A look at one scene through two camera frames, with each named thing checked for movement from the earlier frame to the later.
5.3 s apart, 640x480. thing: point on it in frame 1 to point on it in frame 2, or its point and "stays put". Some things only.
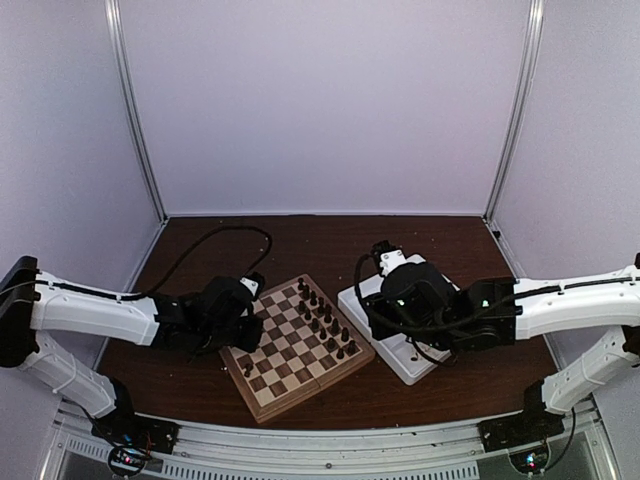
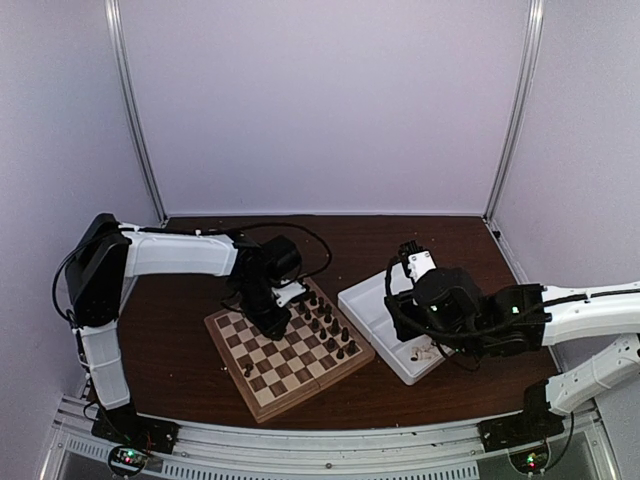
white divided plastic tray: x=412 y=358 stays put
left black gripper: x=248 y=343 to x=268 y=326
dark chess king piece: x=335 y=329 stays put
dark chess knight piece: x=328 y=313 stays put
